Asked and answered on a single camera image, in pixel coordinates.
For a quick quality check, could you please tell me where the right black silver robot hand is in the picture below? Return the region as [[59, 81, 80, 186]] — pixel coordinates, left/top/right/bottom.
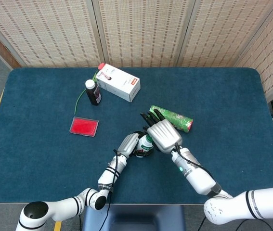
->
[[140, 108, 184, 154]]

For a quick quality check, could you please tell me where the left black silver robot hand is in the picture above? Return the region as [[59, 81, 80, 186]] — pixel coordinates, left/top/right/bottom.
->
[[117, 130, 146, 159]]

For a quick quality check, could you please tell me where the white plastic milk drink bottle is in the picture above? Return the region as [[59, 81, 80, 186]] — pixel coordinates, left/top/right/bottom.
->
[[136, 134, 155, 158]]

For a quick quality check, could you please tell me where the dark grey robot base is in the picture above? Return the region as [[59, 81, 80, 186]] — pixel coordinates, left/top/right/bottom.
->
[[82, 204, 186, 231]]

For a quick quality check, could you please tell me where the dark juice bottle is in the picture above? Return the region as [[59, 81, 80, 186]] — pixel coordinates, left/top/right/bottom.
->
[[85, 79, 102, 106]]

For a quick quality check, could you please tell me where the green printed wrapped roll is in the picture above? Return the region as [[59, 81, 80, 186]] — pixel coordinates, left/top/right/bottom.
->
[[149, 104, 194, 133]]

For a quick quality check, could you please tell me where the red ink pad clear case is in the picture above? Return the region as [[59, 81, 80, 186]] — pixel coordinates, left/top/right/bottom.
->
[[69, 116, 100, 138]]

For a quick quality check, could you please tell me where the white cardboard box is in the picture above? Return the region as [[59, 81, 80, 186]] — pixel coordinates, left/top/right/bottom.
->
[[94, 63, 141, 103]]

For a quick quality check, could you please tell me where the blue felt table cover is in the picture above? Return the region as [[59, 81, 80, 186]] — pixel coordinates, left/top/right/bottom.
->
[[0, 67, 273, 205]]

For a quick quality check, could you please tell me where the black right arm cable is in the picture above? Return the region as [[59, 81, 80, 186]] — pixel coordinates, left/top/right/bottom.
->
[[174, 143, 221, 191]]

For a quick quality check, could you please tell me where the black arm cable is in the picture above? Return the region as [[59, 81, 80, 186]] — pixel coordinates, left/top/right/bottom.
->
[[174, 143, 221, 191], [102, 149, 121, 231]]

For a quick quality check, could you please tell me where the black velcro strap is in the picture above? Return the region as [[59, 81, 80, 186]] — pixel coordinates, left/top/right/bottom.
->
[[97, 183, 114, 193]]

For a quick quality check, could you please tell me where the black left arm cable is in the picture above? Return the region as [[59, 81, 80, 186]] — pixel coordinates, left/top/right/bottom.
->
[[102, 149, 121, 231]]

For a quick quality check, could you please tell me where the green cable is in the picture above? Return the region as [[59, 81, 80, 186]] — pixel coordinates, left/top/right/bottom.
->
[[74, 63, 105, 115]]

